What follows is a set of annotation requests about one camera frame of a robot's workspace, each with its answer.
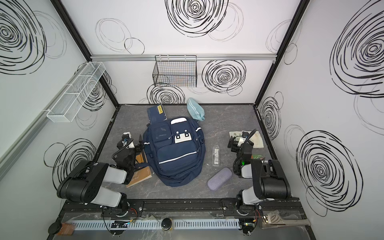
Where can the brown hardcover book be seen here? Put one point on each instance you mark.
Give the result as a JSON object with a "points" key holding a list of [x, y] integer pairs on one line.
{"points": [[143, 173]]}

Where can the navy blue student backpack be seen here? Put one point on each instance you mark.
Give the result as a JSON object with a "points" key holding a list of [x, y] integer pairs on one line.
{"points": [[175, 150]]}

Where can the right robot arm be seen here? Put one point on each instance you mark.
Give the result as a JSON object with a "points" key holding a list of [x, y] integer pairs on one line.
{"points": [[269, 180]]}

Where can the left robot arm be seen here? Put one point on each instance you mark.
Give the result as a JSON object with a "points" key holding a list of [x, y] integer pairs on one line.
{"points": [[84, 183]]}

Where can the white refill pouch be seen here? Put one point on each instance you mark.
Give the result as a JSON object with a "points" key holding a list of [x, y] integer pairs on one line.
{"points": [[258, 139]]}

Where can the green snack packet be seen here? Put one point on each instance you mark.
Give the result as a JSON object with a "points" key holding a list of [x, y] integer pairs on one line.
{"points": [[257, 156]]}

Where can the clear plastic stationery case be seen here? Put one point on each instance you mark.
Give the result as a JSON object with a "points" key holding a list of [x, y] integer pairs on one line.
{"points": [[216, 156]]}

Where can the lavender glasses case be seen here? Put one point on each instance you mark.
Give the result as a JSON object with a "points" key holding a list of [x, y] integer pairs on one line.
{"points": [[219, 179]]}

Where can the dark blue book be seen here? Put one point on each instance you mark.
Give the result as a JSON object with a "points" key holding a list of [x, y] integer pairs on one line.
{"points": [[156, 114]]}

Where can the light teal pencil pouch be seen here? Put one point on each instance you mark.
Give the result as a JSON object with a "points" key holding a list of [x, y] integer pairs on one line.
{"points": [[195, 110]]}

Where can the black round knob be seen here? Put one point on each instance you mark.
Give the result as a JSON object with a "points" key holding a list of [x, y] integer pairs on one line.
{"points": [[166, 224]]}

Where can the black round cap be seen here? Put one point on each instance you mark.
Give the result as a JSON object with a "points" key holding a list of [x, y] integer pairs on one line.
{"points": [[55, 228]]}

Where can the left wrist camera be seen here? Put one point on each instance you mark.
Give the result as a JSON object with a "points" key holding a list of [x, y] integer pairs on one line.
{"points": [[127, 140]]}

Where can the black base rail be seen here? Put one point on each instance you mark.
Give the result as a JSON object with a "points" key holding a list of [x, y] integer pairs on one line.
{"points": [[227, 207]]}

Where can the white slotted cable duct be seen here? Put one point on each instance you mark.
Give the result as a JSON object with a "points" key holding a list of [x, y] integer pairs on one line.
{"points": [[178, 224]]}

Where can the black wire basket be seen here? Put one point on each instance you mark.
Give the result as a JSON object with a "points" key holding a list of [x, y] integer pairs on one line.
{"points": [[176, 70]]}

